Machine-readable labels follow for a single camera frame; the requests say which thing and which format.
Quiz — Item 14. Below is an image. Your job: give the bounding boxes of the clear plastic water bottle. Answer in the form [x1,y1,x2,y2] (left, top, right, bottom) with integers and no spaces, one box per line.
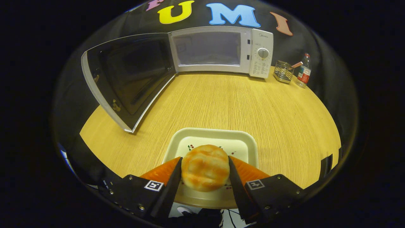
[296,53,312,88]

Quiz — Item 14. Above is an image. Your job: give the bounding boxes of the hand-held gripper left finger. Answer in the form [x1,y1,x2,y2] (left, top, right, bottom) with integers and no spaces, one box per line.
[101,157,183,220]

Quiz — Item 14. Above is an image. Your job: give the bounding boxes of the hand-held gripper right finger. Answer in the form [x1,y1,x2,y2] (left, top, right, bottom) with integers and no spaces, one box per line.
[228,156,306,224]

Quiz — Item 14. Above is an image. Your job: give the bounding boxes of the white microwave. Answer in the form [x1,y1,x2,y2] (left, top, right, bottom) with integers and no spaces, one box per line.
[81,26,274,133]

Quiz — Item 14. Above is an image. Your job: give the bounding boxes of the cream tray with cherry print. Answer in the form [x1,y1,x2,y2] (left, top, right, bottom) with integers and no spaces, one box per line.
[162,128,259,209]

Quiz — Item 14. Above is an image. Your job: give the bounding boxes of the metal wire basket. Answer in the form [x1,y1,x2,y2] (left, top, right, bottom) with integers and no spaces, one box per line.
[273,60,295,84]

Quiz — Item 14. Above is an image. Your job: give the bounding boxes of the round golden bread bun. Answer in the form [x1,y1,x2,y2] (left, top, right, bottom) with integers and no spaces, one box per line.
[181,144,230,192]

